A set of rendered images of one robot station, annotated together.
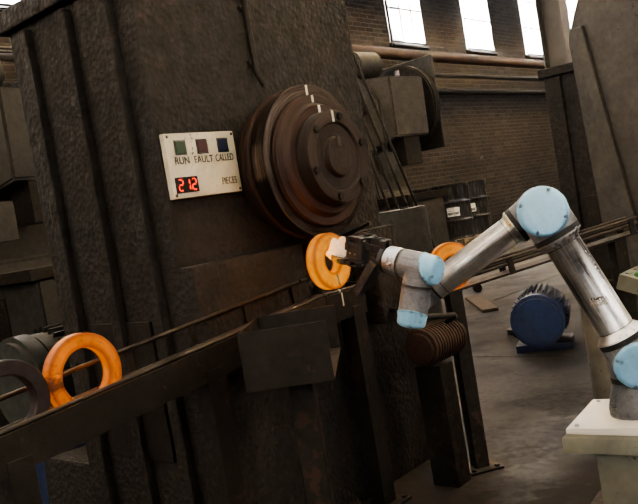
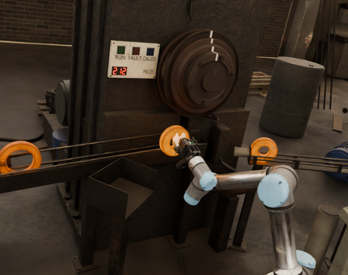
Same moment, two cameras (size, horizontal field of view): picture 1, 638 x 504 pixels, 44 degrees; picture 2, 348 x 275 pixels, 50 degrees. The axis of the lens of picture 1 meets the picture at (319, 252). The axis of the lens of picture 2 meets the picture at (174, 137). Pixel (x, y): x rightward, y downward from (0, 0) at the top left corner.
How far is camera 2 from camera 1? 94 cm
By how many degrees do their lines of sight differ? 25
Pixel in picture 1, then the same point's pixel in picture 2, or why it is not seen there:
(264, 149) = (166, 66)
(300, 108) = (199, 46)
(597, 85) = not seen: outside the picture
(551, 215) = (274, 197)
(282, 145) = (179, 66)
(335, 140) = (211, 72)
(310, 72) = (231, 14)
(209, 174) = (136, 66)
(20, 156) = not seen: outside the picture
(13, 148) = not seen: outside the picture
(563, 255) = (273, 218)
